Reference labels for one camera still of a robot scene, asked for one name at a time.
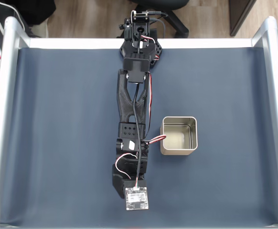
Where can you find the square metal tin container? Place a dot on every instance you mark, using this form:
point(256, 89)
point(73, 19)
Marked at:
point(177, 137)

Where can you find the bare camera circuit board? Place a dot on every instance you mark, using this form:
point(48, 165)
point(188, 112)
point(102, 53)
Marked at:
point(137, 199)

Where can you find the silver metal cart frame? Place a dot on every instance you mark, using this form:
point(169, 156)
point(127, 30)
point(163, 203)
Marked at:
point(10, 59)

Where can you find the black bag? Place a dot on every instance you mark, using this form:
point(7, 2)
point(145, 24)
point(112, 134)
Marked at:
point(31, 10)

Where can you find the dark blue mat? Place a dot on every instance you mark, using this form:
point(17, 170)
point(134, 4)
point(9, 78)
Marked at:
point(57, 131)

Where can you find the black office chair base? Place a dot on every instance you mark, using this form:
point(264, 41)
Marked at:
point(177, 21)

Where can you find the dark cabinet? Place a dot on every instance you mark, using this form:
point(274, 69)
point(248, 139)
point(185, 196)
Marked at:
point(240, 14)

